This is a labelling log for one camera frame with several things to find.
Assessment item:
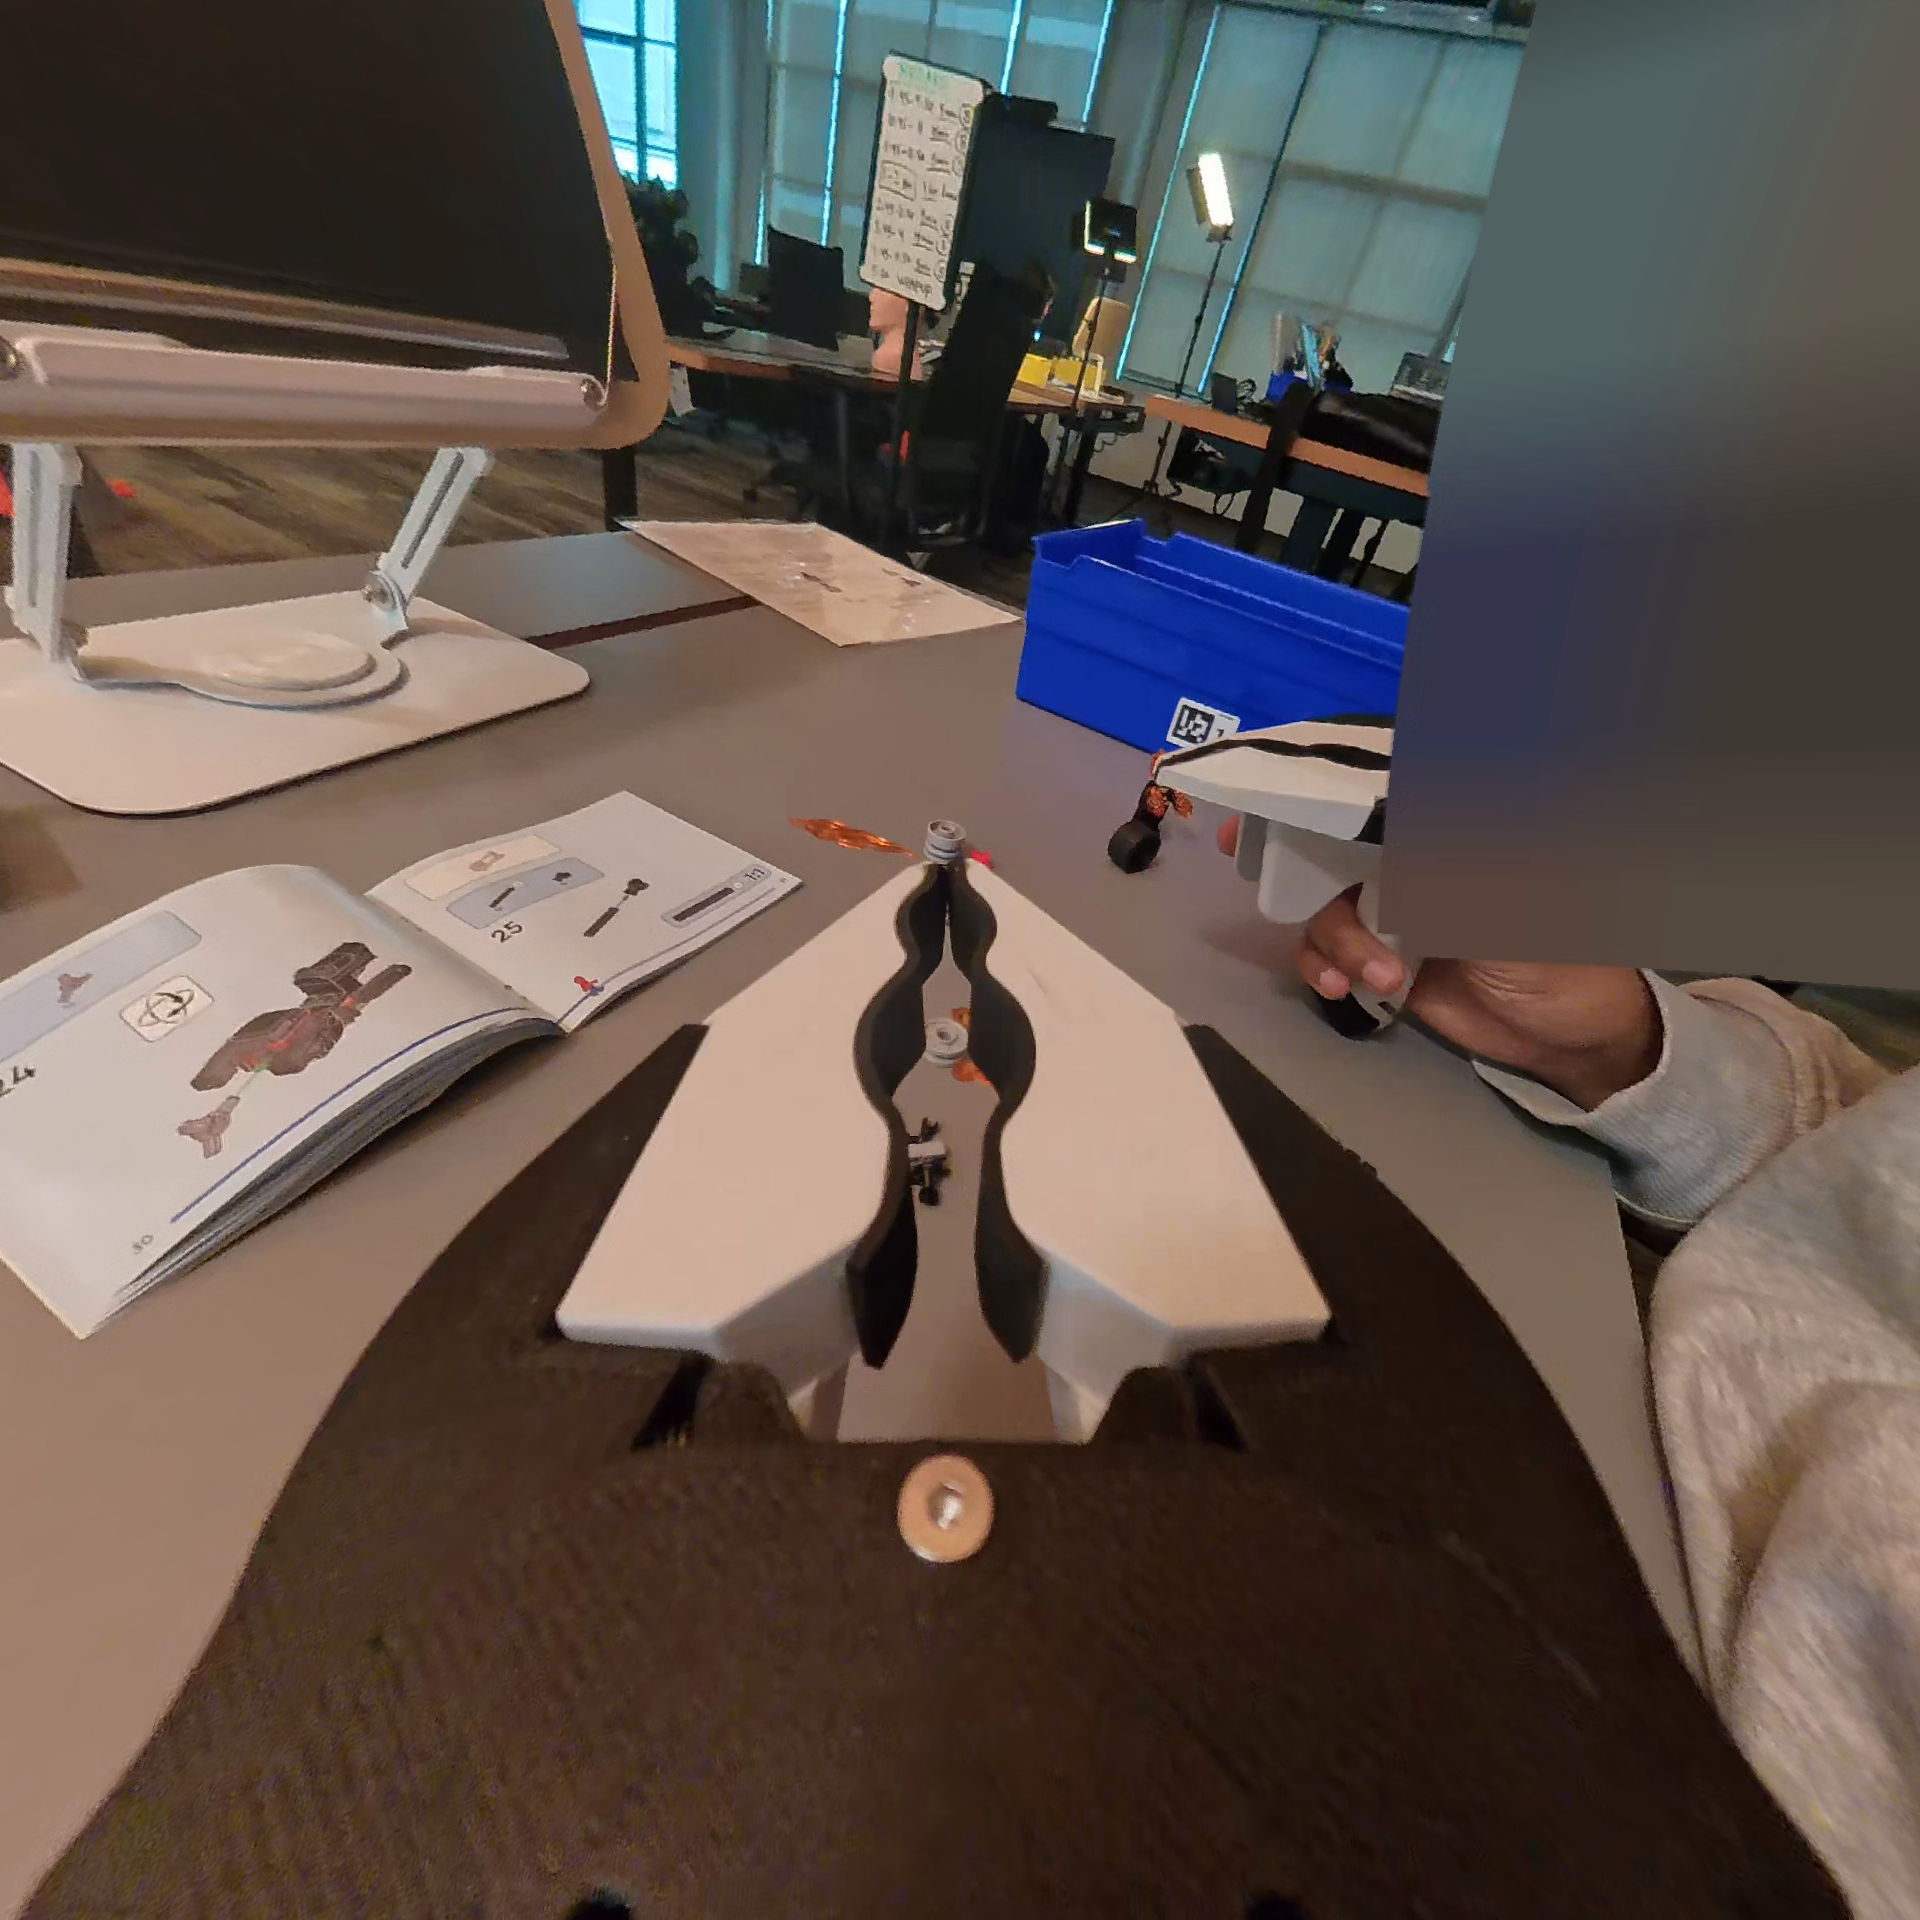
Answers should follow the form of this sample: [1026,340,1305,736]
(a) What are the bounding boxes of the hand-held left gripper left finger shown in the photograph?
[555,862,962,1442]

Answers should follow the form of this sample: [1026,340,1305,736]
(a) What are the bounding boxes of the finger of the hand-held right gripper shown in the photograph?
[1151,757,1395,845]
[1199,716,1396,771]

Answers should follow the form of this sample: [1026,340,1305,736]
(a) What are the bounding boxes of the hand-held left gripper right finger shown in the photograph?
[951,862,1334,1445]

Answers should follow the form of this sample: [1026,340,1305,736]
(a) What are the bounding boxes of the person's right forearm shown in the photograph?
[1476,971,1894,1235]

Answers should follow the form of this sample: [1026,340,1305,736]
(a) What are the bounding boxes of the lego instruction booklet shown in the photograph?
[0,791,804,1341]

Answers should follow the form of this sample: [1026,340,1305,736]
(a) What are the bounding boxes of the person's right hand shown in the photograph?
[1298,897,1667,1116]

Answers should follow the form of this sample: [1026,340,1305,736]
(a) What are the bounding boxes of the blue plastic bin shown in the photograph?
[1013,515,1414,755]

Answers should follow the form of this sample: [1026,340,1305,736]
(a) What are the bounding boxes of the wooden office desk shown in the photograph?
[667,333,1051,526]
[1143,391,1431,573]

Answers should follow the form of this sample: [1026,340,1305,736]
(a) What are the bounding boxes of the black bag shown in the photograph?
[1302,388,1444,470]

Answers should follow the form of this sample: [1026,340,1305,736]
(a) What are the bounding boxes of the black office chair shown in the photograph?
[897,262,1061,568]

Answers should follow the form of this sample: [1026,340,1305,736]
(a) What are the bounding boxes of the paper sheet on table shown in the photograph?
[618,515,1026,648]

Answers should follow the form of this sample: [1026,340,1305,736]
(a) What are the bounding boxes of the small video light on stand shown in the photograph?
[1079,197,1143,498]

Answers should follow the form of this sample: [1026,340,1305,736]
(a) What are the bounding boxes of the studio light on stand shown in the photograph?
[1162,150,1242,504]

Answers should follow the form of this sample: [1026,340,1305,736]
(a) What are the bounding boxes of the black partition screen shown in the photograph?
[959,97,1120,301]

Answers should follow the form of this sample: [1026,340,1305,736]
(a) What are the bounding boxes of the white metal book stand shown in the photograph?
[0,319,611,818]

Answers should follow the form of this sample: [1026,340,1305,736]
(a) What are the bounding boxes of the handwritten whiteboard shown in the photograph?
[859,52,990,313]

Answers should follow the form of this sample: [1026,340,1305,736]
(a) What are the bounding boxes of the person's grey sweatshirt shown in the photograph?
[1642,1062,1920,1920]

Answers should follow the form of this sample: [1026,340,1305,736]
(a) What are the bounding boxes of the potted plant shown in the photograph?
[626,178,709,335]

